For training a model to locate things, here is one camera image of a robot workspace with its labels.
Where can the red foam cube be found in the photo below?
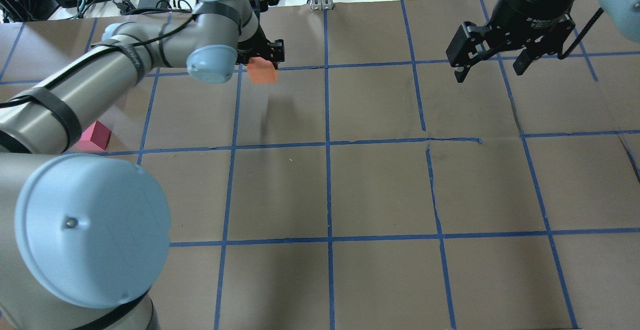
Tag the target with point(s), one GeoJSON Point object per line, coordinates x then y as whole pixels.
{"type": "Point", "coordinates": [95, 138]}

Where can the orange foam cube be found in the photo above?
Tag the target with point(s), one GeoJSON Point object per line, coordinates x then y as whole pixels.
{"type": "Point", "coordinates": [262, 71]}

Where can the brown paper table cover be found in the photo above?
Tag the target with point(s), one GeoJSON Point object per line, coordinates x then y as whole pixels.
{"type": "Point", "coordinates": [368, 190]}

